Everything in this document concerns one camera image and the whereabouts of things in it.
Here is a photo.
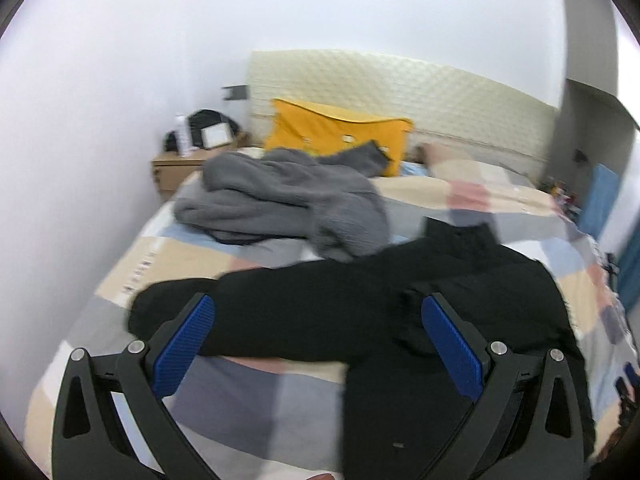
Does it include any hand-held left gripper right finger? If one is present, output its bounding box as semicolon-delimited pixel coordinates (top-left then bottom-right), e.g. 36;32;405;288
421;292;587;480

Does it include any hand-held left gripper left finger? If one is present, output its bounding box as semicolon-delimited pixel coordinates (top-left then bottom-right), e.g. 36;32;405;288
51;293;221;480

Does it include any black garment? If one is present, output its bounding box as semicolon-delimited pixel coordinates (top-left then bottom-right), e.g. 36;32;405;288
127;217;598;480

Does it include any checked quilt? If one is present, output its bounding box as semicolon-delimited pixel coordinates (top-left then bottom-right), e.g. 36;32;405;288
25;147;640;480

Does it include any wooden nightstand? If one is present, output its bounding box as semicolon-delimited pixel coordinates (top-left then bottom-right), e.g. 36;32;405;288
151;132;253;203

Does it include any grey fleece garment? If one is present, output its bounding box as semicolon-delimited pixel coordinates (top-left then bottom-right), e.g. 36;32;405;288
172;140;393;263

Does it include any pink pillow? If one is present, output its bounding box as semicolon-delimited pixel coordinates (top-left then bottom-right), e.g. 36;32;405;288
417;142;531;181

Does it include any cluster of small bottles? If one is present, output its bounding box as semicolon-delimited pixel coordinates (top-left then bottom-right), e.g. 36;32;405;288
547;175;583;221

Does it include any blue curtain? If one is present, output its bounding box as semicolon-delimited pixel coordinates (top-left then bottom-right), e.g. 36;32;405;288
617;240;640;311

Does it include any white bottle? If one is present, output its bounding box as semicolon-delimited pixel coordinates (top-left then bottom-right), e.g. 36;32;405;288
176;115;193;157

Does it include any white tablet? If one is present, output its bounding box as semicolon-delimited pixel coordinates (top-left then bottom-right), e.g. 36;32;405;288
200;125;233;150

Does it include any blue chair cover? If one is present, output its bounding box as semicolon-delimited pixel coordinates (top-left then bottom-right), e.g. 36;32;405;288
580;164;623;241

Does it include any black bag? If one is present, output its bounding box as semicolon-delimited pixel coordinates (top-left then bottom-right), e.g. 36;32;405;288
165;109;241;153

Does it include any yellow pillow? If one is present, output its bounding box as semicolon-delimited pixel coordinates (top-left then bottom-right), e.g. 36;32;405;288
263;98;414;177

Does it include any cream quilted headboard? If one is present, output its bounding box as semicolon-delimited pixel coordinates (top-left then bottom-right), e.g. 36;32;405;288
247;50;561;181

